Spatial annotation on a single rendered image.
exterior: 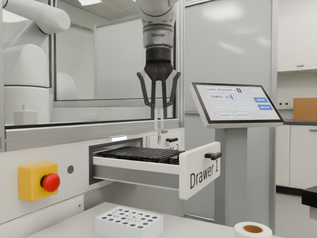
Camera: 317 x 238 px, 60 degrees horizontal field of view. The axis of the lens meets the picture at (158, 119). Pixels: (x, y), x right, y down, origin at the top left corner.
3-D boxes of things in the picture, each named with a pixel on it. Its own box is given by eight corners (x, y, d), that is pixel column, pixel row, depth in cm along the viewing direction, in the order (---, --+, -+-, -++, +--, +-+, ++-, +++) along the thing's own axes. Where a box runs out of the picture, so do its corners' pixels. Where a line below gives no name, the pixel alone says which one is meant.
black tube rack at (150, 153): (185, 170, 89) (185, 150, 89) (160, 182, 74) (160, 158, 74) (129, 164, 100) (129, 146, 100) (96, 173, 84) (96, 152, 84)
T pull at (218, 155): (222, 156, 78) (222, 151, 78) (214, 160, 72) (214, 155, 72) (210, 155, 80) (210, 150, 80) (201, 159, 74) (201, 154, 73)
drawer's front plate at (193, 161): (220, 175, 90) (220, 141, 89) (185, 200, 64) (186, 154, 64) (214, 174, 91) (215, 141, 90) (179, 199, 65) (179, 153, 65)
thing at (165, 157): (185, 152, 89) (185, 150, 89) (160, 161, 74) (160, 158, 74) (180, 151, 90) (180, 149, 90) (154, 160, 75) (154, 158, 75)
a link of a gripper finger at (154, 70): (156, 68, 78) (152, 67, 78) (154, 107, 78) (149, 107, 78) (157, 70, 82) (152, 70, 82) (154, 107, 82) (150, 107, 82)
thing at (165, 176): (213, 171, 89) (213, 152, 89) (181, 191, 67) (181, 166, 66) (114, 160, 108) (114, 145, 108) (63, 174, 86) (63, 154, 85)
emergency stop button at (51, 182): (62, 190, 60) (62, 172, 60) (47, 195, 57) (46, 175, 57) (53, 188, 62) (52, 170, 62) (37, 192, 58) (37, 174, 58)
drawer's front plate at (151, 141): (180, 155, 131) (180, 131, 130) (150, 165, 105) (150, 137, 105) (177, 154, 132) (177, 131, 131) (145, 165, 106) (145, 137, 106)
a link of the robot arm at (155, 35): (174, 23, 75) (174, 46, 75) (173, 33, 84) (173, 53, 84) (141, 24, 75) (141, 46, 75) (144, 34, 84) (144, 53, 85)
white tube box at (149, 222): (163, 232, 61) (163, 215, 61) (142, 248, 54) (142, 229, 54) (119, 221, 67) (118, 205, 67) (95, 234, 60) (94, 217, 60)
